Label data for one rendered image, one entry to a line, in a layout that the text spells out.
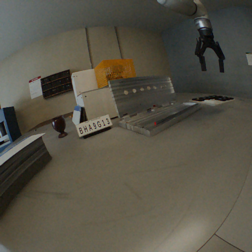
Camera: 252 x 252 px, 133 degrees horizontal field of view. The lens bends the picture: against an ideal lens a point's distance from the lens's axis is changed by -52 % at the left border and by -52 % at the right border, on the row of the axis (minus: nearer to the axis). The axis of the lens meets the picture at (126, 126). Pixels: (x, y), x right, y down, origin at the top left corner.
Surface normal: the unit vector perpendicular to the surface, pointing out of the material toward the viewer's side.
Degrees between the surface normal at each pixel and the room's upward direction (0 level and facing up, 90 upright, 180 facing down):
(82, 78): 90
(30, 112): 90
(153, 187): 0
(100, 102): 90
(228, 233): 0
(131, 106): 79
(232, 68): 90
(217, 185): 0
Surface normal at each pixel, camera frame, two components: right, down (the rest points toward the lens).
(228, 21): -0.89, 0.29
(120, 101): 0.47, -0.01
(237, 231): -0.19, -0.93
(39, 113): 0.40, 0.21
